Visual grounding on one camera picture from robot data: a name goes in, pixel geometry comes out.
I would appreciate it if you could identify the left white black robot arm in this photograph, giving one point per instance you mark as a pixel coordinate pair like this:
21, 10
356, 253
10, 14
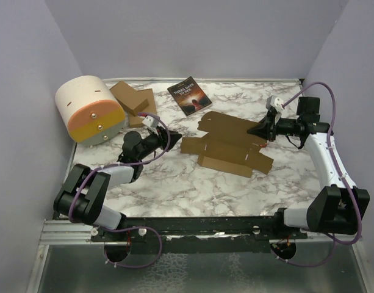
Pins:
81, 197

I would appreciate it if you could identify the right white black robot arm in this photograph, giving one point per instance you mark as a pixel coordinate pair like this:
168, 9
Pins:
340, 205

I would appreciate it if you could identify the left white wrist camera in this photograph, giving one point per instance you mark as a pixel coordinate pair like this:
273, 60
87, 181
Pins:
150, 121

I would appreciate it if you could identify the folded brown cardboard box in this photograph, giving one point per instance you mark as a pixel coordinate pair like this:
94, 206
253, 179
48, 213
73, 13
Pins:
131, 100

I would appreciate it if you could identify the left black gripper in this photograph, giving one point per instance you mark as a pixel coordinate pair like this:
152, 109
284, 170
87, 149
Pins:
161, 137

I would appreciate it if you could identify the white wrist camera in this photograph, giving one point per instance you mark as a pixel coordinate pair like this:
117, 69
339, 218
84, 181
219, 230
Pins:
150, 121
275, 104

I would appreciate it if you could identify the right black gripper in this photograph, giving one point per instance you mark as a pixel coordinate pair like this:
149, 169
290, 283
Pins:
262, 130

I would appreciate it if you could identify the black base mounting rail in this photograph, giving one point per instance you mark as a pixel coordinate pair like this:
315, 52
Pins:
189, 235

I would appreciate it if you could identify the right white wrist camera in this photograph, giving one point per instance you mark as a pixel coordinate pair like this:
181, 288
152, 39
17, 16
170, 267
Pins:
275, 104

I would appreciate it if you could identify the dark paperback book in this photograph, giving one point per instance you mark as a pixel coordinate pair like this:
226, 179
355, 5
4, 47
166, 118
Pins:
189, 96

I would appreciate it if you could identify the cream orange cylindrical drawer unit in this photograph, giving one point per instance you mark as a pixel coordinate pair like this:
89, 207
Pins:
89, 111

